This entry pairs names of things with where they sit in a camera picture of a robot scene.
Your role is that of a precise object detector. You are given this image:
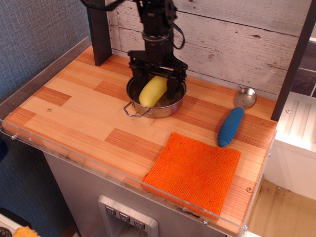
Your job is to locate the yellow toy banana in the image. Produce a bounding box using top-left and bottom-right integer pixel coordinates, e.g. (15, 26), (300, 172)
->
(139, 76), (168, 107)

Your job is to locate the dark vertical post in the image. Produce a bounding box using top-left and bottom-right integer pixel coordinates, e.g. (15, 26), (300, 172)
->
(271, 0), (316, 121)
(87, 0), (112, 66)

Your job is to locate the small steel pot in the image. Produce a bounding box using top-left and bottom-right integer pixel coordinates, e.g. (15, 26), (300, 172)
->
(123, 78), (187, 119)

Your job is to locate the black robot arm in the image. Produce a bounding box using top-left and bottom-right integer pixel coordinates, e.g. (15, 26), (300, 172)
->
(128, 0), (188, 100)

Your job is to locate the orange knitted towel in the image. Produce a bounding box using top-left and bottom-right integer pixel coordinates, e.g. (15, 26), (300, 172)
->
(143, 133), (241, 220)

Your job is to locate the dark left vertical post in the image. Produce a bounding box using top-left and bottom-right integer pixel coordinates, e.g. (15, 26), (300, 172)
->
(87, 0), (112, 66)

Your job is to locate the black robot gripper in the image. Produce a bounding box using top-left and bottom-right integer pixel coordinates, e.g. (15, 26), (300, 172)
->
(128, 37), (188, 99)

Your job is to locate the blue handled metal spoon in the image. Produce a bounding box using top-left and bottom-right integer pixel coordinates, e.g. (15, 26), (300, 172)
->
(217, 87), (256, 147)

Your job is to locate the grey cabinet with dispenser panel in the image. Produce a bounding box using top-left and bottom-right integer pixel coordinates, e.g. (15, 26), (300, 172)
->
(44, 153), (224, 237)

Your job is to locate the dark right vertical post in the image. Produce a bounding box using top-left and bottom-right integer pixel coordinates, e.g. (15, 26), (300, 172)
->
(271, 0), (316, 121)

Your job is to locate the clear acrylic guard rail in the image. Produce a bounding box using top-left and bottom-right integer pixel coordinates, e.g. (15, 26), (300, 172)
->
(1, 121), (263, 237)

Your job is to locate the orange object bottom left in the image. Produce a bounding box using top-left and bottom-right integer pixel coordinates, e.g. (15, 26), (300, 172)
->
(0, 226), (39, 237)

